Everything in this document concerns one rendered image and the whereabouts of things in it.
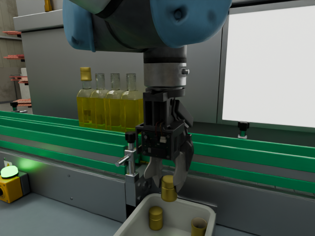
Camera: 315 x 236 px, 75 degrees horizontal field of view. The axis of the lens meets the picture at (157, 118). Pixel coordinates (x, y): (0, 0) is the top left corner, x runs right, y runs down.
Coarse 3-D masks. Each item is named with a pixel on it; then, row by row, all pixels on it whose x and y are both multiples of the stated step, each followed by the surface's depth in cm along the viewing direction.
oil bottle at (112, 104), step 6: (114, 90) 63; (120, 90) 64; (108, 96) 63; (114, 96) 62; (108, 102) 64; (114, 102) 63; (108, 108) 64; (114, 108) 63; (108, 114) 65; (114, 114) 64; (120, 114) 64; (108, 120) 65; (114, 120) 64; (120, 120) 64; (108, 126) 66; (114, 126) 65; (120, 126) 64
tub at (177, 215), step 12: (144, 204) 49; (156, 204) 52; (168, 204) 51; (180, 204) 49; (192, 204) 48; (132, 216) 44; (144, 216) 49; (168, 216) 51; (180, 216) 50; (192, 216) 48; (204, 216) 47; (120, 228) 41; (132, 228) 44; (144, 228) 49; (168, 228) 50; (180, 228) 50
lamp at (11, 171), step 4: (4, 168) 64; (8, 168) 64; (12, 168) 64; (16, 168) 65; (4, 172) 63; (8, 172) 63; (12, 172) 64; (16, 172) 65; (4, 176) 63; (8, 176) 63; (12, 176) 64
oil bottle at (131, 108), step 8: (120, 96) 62; (128, 96) 60; (136, 96) 60; (120, 104) 62; (128, 104) 61; (136, 104) 61; (128, 112) 61; (136, 112) 61; (128, 120) 62; (136, 120) 62; (128, 128) 63
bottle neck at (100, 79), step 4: (96, 76) 65; (100, 76) 65; (104, 76) 66; (96, 80) 65; (100, 80) 65; (104, 80) 66; (96, 84) 66; (100, 84) 65; (104, 84) 66; (100, 88) 66
